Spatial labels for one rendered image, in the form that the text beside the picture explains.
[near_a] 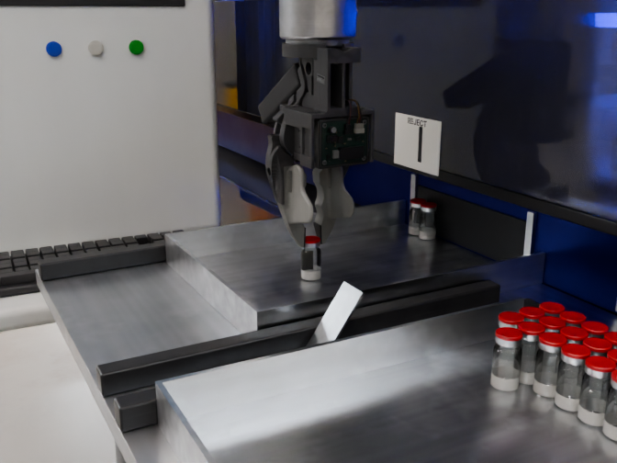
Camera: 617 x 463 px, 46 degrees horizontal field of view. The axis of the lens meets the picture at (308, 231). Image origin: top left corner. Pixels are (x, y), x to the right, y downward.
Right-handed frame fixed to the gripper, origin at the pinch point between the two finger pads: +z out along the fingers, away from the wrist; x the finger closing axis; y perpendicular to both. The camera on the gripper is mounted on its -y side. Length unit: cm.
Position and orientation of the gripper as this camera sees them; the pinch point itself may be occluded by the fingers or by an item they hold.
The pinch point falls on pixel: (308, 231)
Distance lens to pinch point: 79.4
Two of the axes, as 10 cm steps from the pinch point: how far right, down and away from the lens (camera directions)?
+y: 4.7, 2.6, -8.4
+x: 8.8, -1.4, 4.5
